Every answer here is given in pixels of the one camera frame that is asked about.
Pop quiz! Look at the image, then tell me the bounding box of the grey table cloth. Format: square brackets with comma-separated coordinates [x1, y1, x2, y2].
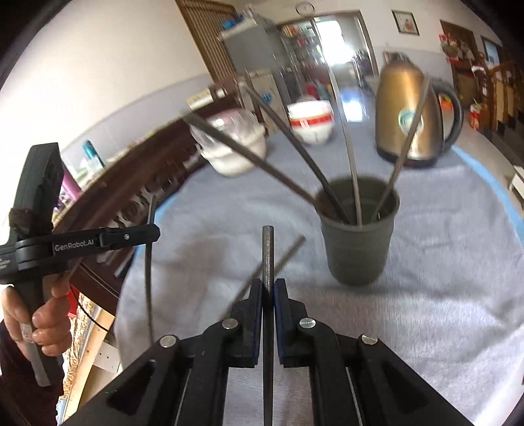
[115, 133, 524, 426]

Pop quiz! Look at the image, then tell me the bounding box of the dark metal chopstick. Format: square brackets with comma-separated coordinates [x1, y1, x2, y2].
[262, 225, 276, 426]
[370, 74, 431, 224]
[241, 69, 350, 224]
[233, 235, 307, 306]
[144, 194, 158, 340]
[180, 111, 328, 211]
[323, 53, 364, 228]

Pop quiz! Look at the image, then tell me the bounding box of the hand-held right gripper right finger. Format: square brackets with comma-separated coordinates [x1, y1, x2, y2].
[274, 278, 476, 426]

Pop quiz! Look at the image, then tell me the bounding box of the brown bamboo curtain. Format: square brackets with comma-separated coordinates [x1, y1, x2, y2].
[176, 0, 246, 88]

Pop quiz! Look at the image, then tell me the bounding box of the gold electric kettle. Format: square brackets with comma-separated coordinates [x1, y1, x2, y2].
[374, 59, 465, 168]

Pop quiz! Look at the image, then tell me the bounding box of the person's left hand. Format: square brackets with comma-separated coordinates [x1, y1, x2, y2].
[0, 274, 74, 357]

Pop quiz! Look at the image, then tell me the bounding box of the dark green chopstick holder cup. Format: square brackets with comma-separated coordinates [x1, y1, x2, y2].
[315, 175, 401, 286]

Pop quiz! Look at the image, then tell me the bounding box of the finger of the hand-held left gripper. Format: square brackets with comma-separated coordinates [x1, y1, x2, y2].
[98, 223, 161, 248]

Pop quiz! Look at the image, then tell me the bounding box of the light blue table cover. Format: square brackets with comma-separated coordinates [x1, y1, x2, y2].
[156, 145, 516, 230]

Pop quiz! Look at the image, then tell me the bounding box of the kitchen shelf with bottles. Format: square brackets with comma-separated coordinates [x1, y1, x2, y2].
[282, 25, 324, 83]

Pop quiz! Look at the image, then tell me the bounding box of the teal thermos bottle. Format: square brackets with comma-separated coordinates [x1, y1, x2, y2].
[82, 139, 101, 165]

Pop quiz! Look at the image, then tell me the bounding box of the cardboard box with blue print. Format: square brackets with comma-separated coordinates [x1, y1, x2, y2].
[241, 74, 287, 136]

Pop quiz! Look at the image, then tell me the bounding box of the clear plastic bag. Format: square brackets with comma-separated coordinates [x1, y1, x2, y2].
[190, 108, 265, 152]

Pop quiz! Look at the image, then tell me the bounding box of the wooden stair railing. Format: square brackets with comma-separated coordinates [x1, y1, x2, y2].
[471, 57, 516, 132]

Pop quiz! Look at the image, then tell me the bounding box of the small white stool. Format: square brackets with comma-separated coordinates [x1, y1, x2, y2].
[508, 168, 524, 205]

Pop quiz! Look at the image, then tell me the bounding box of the white chest freezer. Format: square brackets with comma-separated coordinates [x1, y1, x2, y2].
[186, 88, 214, 109]

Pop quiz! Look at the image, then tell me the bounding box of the purple thermos bottle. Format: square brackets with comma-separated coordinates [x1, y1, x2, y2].
[61, 178, 78, 205]

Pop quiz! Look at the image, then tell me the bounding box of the framed wall picture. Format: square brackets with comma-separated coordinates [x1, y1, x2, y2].
[392, 10, 420, 35]

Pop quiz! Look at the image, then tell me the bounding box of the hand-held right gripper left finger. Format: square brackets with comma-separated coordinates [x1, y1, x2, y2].
[61, 279, 263, 426]

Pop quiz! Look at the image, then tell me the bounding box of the red white ceramic bowl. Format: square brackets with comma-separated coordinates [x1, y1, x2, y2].
[287, 101, 334, 116]
[291, 119, 335, 146]
[289, 110, 336, 124]

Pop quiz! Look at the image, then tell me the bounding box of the white plastic basin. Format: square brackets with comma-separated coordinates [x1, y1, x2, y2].
[198, 127, 268, 178]

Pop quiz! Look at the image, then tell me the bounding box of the grey refrigerator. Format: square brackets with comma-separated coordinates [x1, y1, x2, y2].
[219, 18, 304, 119]

